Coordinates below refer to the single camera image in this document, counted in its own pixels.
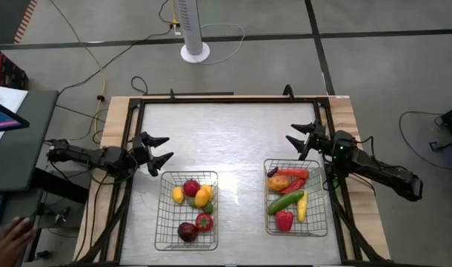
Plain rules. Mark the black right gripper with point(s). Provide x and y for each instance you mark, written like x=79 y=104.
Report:
x=316 y=139

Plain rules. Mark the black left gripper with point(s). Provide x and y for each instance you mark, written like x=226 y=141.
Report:
x=142 y=152

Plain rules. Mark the small purple eggplant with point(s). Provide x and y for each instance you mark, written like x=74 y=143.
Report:
x=272 y=171

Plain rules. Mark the yellow lemon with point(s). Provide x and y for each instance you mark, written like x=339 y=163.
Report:
x=210 y=190
x=178 y=194

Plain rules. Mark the red round fruit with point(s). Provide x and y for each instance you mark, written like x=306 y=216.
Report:
x=191 y=188

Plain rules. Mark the red chili pepper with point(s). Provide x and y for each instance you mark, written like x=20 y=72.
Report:
x=293 y=186

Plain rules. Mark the orange fruit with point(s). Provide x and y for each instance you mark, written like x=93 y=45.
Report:
x=278 y=182

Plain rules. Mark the orange mango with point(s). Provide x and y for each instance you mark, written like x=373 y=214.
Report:
x=201 y=198

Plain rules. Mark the green cucumber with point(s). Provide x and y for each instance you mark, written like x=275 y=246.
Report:
x=285 y=202

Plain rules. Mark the yellow banana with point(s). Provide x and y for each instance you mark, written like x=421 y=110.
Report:
x=302 y=207

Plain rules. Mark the red tomato green calyx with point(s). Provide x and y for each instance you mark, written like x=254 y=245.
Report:
x=204 y=221

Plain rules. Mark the dark maroon round fruit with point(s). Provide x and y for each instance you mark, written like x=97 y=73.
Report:
x=187 y=231

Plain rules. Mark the red bell pepper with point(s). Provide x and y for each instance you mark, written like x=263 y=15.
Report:
x=284 y=220

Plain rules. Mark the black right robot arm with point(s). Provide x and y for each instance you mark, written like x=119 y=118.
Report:
x=381 y=172

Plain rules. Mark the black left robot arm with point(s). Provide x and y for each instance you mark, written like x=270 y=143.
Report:
x=85 y=157

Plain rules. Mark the dark grey desk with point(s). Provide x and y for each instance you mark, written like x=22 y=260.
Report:
x=22 y=159

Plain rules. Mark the white tower fan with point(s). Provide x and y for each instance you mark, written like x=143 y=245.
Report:
x=190 y=22

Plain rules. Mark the computer monitor blue screen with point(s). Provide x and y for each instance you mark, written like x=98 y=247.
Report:
x=2 y=118

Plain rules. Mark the white paper sheet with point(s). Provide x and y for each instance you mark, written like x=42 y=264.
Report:
x=7 y=97

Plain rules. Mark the person's hand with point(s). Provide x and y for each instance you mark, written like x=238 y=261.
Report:
x=9 y=243

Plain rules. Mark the red crate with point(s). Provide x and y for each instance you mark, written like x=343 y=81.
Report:
x=3 y=70

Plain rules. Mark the black mat orange edge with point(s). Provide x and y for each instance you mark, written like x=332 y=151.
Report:
x=3 y=18

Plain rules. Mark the black metal table frame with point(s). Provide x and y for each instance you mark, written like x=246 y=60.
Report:
x=229 y=100

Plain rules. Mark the black floor bracket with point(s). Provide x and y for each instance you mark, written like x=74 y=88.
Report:
x=442 y=145

